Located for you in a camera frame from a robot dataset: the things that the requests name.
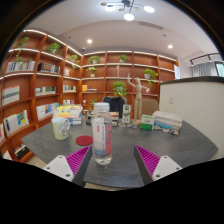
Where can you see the grey window curtain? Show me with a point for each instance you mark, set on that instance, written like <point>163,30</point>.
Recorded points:
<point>204,69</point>

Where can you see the flat round red coaster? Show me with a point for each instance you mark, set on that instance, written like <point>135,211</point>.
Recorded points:
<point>83,140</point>

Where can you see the recessed ceiling spotlight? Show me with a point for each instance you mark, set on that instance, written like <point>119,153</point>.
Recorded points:
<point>170,46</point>
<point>89,41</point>

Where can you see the small green white box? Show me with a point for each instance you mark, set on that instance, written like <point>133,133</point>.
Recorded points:
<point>147,122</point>

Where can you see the yellow striped mug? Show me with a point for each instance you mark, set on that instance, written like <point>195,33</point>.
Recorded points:
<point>60,129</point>

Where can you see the branched ceiling lamp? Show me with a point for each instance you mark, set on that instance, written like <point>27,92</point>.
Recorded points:
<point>128,16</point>

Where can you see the black track light rail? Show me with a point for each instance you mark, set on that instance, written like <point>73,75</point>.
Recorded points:
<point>204,56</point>

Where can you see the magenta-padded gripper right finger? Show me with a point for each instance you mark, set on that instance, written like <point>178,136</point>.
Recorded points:
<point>166,166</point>

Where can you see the wooden artist mannequin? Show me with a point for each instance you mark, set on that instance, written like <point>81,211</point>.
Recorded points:
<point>138,100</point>

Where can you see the clear plastic water bottle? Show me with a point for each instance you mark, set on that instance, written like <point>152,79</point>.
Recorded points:
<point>101,140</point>

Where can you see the tall green white carton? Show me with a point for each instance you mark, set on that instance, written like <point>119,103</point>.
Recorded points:
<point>126,114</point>

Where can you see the small colourful badge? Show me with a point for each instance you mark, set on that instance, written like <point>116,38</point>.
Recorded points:
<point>174,132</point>

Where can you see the wooden shelf unit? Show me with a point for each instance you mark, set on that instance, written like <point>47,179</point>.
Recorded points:
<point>33,86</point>

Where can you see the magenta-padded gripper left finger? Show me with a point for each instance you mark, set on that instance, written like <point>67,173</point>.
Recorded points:
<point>58,166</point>

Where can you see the ceiling air vent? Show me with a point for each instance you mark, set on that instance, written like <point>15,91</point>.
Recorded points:
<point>150,25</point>

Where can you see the white counter with dark top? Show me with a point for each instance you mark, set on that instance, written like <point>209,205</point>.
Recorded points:
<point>196,113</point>

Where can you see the beige chair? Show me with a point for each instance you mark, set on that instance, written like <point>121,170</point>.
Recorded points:
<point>150,107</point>

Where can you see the colourful book stack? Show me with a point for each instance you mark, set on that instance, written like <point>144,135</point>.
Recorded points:
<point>68,113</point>

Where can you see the dark blue office chair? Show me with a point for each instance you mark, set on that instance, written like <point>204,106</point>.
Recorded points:
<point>115,104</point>

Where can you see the dark book stack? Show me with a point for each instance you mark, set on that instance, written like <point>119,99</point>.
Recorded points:
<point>114,120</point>

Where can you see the small round badge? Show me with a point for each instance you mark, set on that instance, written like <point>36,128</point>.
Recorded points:
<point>132,126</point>
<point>122,125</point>

